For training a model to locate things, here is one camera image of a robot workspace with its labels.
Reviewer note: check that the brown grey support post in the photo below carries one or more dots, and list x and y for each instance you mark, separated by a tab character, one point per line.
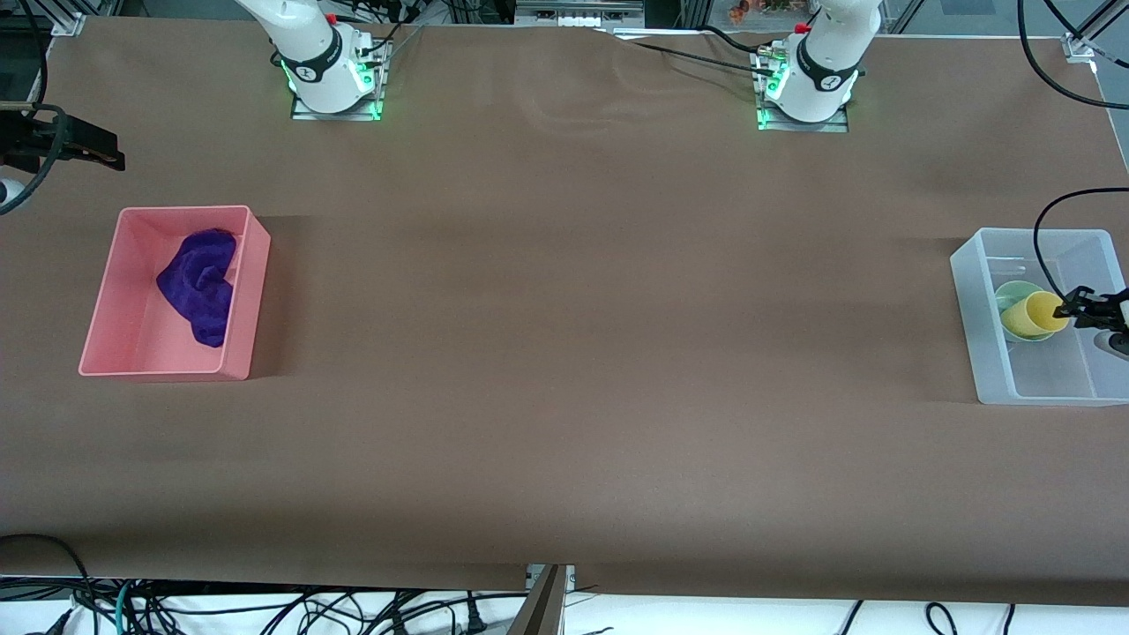
540	608

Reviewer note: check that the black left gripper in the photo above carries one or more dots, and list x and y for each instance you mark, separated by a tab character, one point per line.
1113	310

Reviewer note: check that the purple cloth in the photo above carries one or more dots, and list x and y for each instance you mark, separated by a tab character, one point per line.
203	282

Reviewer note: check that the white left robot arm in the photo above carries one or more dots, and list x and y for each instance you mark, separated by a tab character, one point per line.
820	70

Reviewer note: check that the pink plastic bin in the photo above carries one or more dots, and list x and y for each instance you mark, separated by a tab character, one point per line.
132	335

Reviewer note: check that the aluminium corner bracket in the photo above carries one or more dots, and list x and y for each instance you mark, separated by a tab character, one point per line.
1079	48
69	24

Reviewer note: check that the colourful background items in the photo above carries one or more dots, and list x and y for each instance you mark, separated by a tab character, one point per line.
758	9

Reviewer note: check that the grey electronics box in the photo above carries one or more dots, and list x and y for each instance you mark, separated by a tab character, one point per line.
578	12

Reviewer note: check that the pale green bowl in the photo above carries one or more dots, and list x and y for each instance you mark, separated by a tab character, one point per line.
1010	295

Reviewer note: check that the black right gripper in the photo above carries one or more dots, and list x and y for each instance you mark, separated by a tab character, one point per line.
19	141

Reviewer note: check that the brown table cover sheet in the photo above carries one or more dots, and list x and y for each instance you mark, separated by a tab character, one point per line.
564	309

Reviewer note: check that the clear plastic bin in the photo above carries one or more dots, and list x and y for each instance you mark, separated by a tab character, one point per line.
1050	375

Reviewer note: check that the yellow plastic cup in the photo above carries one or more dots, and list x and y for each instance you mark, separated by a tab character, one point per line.
1036	316

